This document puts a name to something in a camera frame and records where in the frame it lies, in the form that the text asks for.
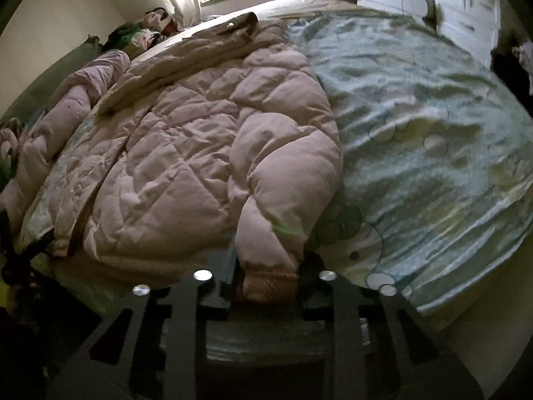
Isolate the pink quilted jacket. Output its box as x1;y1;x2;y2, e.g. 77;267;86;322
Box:
21;12;344;305

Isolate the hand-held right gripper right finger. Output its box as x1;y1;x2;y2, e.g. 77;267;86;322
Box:
297;254;442;400

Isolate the bed with beige sheet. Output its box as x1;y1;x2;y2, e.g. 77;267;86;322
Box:
0;0;533;367

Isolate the pale lilac garment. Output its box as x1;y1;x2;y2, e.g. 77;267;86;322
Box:
512;42;533;94

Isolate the dark hanging garment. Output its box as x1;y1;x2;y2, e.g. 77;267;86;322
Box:
491;17;533;107

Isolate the pink green floral quilt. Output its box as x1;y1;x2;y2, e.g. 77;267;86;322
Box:
0;117;21;184

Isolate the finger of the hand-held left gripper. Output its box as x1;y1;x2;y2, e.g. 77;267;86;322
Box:
0;233;57;301

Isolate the pile of clothes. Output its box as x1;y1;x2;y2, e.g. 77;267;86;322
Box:
102;7;184;51

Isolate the pink duvet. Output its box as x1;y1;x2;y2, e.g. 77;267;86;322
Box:
0;49;132;217

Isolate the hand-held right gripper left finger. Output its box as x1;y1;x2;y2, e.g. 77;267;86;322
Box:
83;246;238;400

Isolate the green headboard cover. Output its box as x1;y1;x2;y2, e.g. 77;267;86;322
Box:
0;35;105;121

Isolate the white chest of drawers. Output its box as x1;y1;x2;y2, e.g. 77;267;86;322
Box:
433;0;502;67

